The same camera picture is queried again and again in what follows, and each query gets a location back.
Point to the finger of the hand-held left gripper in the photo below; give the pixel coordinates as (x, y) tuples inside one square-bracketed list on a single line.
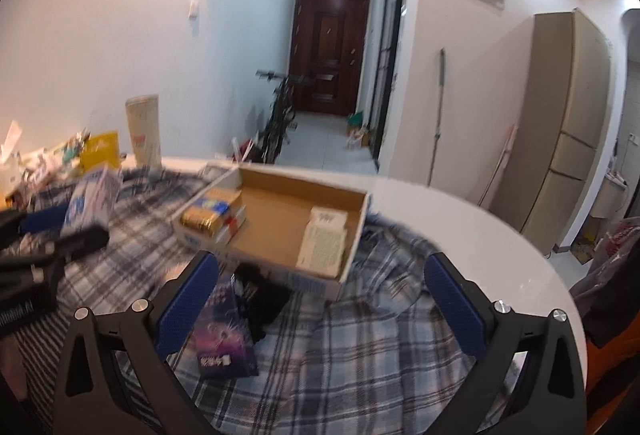
[(45, 220), (82, 240)]

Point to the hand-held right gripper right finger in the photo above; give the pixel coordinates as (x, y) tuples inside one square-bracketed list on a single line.
[(452, 305)]

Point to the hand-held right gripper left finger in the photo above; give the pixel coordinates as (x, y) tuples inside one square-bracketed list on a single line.
[(185, 300)]

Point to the white blue cartoon box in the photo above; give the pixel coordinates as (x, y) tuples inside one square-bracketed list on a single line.
[(92, 200)]

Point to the purple box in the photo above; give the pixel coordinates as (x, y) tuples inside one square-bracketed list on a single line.
[(220, 340)]

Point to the gold foil packet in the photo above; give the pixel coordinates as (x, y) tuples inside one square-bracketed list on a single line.
[(200, 218)]

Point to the white red cigarette box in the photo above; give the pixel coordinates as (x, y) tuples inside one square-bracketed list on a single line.
[(234, 221)]

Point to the blue gold packet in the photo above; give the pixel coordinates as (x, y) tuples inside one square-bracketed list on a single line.
[(215, 204)]

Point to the shallow cardboard box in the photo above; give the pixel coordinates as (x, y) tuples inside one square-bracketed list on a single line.
[(275, 225)]

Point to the cream white box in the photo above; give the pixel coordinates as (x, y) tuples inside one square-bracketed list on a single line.
[(322, 245)]

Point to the grey striped cloth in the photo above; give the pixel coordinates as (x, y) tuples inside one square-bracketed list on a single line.
[(42, 355)]

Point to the small black object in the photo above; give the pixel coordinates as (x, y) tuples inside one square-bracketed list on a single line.
[(265, 300)]

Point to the yellow container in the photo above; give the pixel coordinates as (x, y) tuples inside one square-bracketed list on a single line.
[(100, 150)]

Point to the blue plaid cloth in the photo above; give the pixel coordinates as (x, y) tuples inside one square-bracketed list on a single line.
[(350, 355)]

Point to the cream tumbler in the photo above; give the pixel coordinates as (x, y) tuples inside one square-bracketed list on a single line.
[(142, 130)]

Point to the dark grey cloth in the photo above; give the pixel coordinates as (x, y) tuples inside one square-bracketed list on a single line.
[(610, 275)]

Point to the orange cloth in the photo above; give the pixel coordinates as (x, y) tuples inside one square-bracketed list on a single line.
[(612, 375)]

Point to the pile of items on floor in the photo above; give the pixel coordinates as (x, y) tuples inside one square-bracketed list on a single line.
[(360, 132)]

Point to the black bicycle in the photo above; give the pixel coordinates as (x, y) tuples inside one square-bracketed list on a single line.
[(277, 125)]

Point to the beige refrigerator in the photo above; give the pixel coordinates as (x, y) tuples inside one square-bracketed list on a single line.
[(565, 115)]

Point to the black framed glass door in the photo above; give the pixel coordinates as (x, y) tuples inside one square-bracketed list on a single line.
[(390, 65)]

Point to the dark red entrance door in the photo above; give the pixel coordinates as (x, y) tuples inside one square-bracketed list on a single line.
[(325, 55)]

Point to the white light switch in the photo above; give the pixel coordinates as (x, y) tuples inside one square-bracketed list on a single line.
[(193, 8)]

